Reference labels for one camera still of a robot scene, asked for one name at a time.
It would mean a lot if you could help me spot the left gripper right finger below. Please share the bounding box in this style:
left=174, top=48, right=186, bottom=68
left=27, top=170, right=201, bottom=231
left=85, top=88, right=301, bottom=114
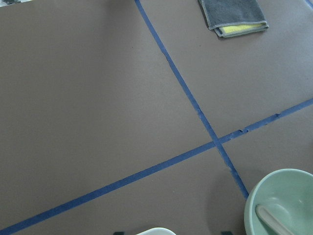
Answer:
left=221, top=231, right=232, bottom=235

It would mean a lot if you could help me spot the white plastic spoon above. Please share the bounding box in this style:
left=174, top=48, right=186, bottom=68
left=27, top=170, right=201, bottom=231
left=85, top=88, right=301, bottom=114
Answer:
left=255, top=204, right=294, bottom=235

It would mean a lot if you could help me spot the green ceramic bowl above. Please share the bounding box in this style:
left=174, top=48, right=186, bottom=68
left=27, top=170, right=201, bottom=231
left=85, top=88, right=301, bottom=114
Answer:
left=244, top=169, right=313, bottom=235

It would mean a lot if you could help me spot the cream bear tray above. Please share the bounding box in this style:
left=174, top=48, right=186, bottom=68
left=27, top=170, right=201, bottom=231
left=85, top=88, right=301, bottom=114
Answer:
left=136, top=227, right=176, bottom=235

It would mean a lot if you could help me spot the grey yellow folded cloth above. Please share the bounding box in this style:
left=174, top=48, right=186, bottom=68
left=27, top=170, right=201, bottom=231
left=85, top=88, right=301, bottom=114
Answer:
left=199, top=0, right=268, bottom=38

